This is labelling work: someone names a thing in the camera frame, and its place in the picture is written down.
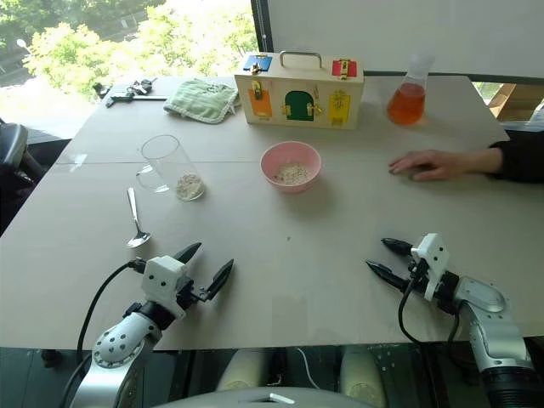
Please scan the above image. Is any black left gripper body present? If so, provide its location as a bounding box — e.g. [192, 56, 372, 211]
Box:
[175, 275, 201, 309]

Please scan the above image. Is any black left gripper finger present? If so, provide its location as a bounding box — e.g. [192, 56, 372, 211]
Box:
[197, 258, 235, 303]
[173, 242, 203, 264]

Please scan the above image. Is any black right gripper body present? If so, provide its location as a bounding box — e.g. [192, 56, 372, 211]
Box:
[407, 254, 431, 295]

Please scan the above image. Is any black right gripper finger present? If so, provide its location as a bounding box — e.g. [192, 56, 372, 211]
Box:
[365, 260, 411, 294]
[380, 237, 413, 256]

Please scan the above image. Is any person's bare hand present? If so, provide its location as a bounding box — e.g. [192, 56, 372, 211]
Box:
[388, 149, 494, 184]

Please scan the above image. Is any metal spoon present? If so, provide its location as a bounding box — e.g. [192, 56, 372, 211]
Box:
[125, 187, 153, 250]

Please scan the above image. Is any pale rounded robot leg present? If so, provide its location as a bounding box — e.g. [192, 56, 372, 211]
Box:
[215, 348, 268, 393]
[338, 347, 387, 408]

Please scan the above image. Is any clear glass mug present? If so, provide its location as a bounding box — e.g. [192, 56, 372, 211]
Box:
[134, 133, 208, 202]

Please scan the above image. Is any pink bowl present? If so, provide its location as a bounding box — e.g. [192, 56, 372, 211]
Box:
[259, 141, 322, 196]

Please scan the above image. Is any grey robot torso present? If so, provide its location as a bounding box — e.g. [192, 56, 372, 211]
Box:
[155, 384, 386, 408]

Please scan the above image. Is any orange liquid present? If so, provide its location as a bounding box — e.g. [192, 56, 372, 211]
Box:
[387, 82, 428, 127]

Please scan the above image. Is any green quilted cloth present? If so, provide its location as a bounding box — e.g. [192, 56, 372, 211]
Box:
[162, 77, 241, 126]

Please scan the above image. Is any black key bunch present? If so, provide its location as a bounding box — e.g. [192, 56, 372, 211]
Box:
[125, 77, 158, 96]

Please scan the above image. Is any glass conical flask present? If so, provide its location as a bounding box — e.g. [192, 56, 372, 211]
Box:
[386, 52, 437, 128]

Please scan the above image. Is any wooden lock box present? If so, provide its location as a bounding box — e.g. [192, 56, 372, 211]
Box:
[234, 50, 367, 128]

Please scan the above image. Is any dark chair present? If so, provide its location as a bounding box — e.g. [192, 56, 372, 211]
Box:
[0, 118, 47, 237]

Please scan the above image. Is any white board panel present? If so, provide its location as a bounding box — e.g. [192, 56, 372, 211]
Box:
[267, 0, 544, 74]

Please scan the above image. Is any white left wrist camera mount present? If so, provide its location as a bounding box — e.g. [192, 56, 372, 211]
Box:
[142, 256, 189, 319]

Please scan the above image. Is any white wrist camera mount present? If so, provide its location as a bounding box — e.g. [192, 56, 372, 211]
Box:
[409, 232, 451, 301]
[142, 256, 189, 319]

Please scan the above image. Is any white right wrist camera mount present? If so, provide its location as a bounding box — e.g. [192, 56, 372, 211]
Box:
[409, 232, 451, 301]

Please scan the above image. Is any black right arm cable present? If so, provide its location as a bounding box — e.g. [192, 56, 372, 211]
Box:
[397, 261, 462, 343]

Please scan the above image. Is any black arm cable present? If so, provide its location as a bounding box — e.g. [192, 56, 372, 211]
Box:
[76, 258, 148, 354]
[397, 261, 462, 343]

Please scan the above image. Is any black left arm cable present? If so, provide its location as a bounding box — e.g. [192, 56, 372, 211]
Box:
[76, 258, 148, 354]

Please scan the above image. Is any thin white cable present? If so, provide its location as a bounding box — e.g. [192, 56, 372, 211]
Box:
[296, 347, 320, 388]

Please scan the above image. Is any black handled metal bar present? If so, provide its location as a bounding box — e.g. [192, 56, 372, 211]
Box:
[105, 93, 169, 109]

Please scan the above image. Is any light wooden frame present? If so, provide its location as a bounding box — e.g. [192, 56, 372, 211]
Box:
[487, 82, 544, 123]

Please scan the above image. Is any metal box handle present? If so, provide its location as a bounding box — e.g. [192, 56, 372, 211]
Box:
[278, 50, 323, 71]

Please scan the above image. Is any black window frame post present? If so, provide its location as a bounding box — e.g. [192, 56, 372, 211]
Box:
[250, 0, 274, 57]

